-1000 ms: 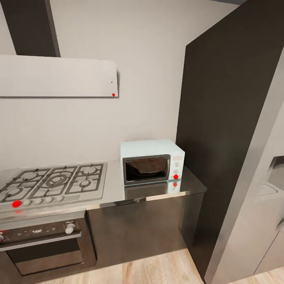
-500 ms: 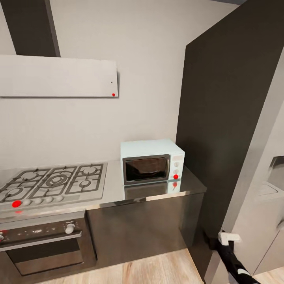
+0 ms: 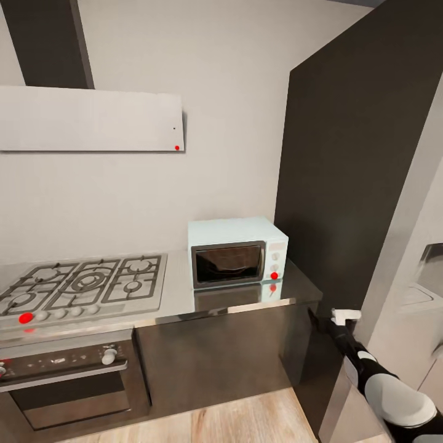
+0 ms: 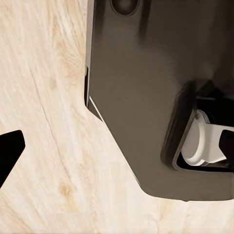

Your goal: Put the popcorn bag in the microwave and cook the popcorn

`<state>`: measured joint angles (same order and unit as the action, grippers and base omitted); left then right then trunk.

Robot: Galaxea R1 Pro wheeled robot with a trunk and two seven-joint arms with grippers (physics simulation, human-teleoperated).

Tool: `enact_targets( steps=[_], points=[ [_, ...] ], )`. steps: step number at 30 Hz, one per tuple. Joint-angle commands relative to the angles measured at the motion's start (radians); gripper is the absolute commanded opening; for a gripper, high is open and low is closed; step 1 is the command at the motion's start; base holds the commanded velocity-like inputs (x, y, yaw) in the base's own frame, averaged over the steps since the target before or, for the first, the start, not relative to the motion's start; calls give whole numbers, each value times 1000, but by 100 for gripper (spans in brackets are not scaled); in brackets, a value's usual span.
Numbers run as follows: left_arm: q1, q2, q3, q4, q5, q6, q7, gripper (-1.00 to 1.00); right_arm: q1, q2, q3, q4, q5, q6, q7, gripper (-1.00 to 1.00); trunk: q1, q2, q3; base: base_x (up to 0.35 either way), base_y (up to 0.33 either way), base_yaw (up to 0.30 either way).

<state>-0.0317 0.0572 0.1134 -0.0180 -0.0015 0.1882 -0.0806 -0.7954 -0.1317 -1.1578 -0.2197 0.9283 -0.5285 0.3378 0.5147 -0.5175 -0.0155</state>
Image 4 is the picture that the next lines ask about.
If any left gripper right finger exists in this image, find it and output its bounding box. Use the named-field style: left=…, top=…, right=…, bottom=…
left=218, top=129, right=234, bottom=168

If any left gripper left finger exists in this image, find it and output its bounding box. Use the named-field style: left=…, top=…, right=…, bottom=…
left=0, top=130, right=25, bottom=188

